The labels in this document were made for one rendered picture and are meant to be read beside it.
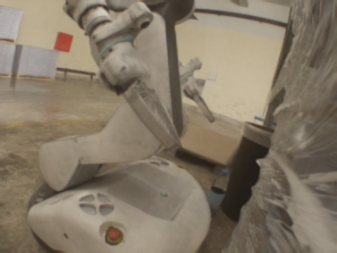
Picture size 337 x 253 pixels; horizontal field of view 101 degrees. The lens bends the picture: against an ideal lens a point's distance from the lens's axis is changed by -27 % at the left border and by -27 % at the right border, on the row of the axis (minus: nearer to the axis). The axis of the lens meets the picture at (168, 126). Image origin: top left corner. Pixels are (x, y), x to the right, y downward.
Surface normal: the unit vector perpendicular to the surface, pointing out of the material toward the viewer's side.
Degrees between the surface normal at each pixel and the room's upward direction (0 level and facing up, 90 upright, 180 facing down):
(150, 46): 90
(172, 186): 73
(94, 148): 89
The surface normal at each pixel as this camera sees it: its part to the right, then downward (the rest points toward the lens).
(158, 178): -0.26, -0.16
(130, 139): -0.35, 0.11
